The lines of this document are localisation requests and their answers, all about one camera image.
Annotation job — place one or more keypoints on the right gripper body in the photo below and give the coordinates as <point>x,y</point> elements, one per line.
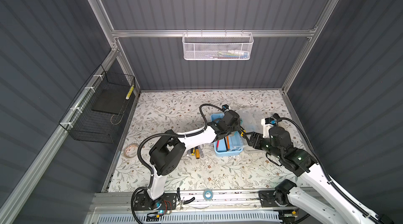
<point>263,143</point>

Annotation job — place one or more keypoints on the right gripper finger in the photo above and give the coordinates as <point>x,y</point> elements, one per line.
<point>248,135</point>
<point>252,141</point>

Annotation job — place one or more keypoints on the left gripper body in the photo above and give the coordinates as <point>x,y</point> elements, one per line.
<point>235,128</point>

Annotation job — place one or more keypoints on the orange handled hex key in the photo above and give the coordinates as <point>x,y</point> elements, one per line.
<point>227,143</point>

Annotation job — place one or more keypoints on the blue plastic tool box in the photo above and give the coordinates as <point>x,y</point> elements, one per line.
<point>251,123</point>

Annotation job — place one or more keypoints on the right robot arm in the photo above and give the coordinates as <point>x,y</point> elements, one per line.
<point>346,209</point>

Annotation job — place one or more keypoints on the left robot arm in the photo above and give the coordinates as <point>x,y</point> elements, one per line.
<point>167,152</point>

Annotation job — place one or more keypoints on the blue tape roll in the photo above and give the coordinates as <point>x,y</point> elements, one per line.
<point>208,194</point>

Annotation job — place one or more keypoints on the brown tape roll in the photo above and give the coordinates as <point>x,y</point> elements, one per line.
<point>130,151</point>

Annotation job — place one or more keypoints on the yellow marker in basket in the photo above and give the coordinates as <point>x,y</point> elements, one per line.
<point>130,92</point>

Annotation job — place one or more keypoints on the white wire mesh basket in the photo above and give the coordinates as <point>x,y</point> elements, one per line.
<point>221,46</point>

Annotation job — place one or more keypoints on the black wire basket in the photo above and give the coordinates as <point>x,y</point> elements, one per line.
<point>101,109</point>

